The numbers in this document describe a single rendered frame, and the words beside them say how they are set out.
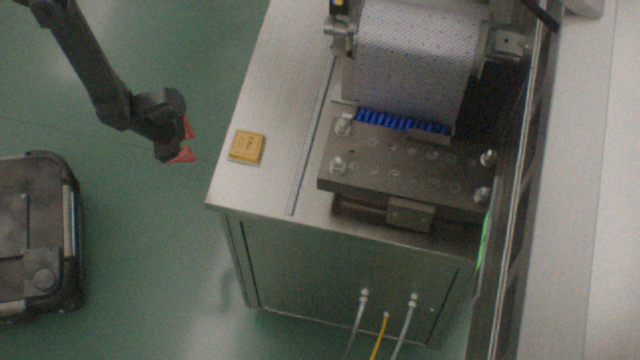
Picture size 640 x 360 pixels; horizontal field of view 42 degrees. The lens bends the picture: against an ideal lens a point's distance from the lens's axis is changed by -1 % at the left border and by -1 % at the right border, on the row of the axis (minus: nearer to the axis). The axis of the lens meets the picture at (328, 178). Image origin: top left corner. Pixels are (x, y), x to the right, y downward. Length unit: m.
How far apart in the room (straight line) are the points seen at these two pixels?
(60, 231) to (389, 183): 1.27
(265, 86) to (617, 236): 1.02
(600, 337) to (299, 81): 1.07
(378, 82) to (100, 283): 1.44
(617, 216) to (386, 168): 0.60
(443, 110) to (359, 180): 0.24
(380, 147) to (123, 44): 1.69
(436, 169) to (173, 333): 1.27
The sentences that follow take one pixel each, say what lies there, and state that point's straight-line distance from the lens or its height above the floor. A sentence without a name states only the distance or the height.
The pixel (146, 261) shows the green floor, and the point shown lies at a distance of 2.90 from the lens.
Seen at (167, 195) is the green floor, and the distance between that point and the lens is 2.98.
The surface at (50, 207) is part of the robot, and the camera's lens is 2.79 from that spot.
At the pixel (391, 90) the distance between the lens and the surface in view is 1.82.
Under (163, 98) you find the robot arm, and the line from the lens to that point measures 1.65.
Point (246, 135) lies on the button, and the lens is 1.99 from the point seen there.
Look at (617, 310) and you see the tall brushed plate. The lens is 1.35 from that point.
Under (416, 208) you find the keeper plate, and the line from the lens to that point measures 1.81.
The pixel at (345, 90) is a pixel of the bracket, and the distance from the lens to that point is 2.01.
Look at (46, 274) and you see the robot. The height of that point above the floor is 0.32.
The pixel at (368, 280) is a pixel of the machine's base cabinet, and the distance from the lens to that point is 2.18.
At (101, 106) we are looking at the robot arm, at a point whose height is 1.31.
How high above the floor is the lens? 2.66
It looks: 64 degrees down
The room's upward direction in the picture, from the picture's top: 1 degrees clockwise
